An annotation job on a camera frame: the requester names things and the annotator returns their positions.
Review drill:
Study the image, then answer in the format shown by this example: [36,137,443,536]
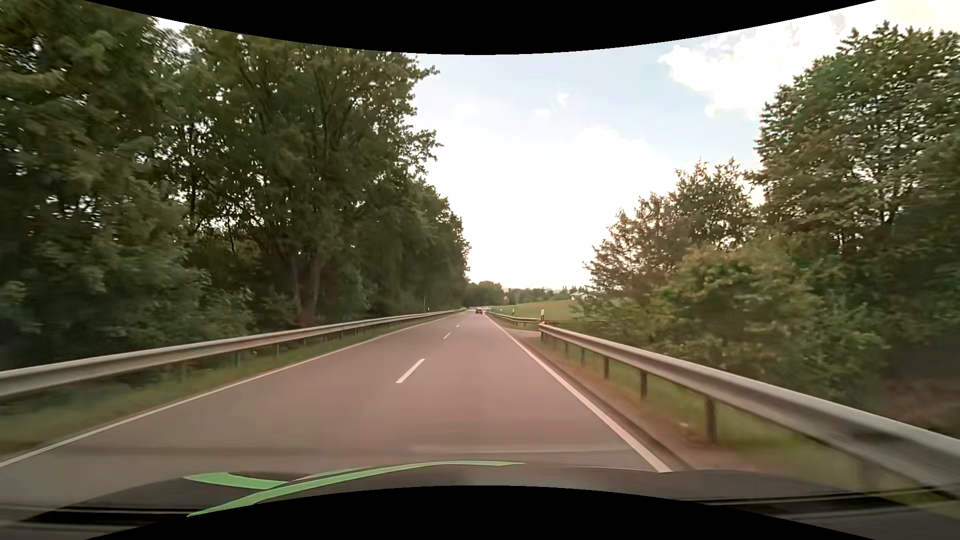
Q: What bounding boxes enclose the distant trees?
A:
[462,280,586,308]

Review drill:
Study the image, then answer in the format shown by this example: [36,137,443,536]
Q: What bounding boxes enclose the green field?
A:
[491,299,590,324]

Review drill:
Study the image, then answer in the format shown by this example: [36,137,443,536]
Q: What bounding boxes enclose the grey asphalt road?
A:
[0,309,676,519]

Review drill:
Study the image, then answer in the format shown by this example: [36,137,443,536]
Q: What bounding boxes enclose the road markings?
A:
[0,311,674,474]

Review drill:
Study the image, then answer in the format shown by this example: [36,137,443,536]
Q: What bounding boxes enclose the car's own bonnet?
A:
[0,459,960,540]

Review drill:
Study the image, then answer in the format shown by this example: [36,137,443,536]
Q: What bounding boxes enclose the grass verge with gravel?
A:
[517,330,960,500]

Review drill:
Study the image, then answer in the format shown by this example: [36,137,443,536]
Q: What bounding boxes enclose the dense wood of trees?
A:
[0,0,471,372]

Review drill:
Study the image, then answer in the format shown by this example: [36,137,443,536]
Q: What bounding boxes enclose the row of green trees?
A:
[577,21,960,440]

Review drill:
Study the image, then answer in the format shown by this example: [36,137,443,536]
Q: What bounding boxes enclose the long metal guard rail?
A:
[0,309,460,401]

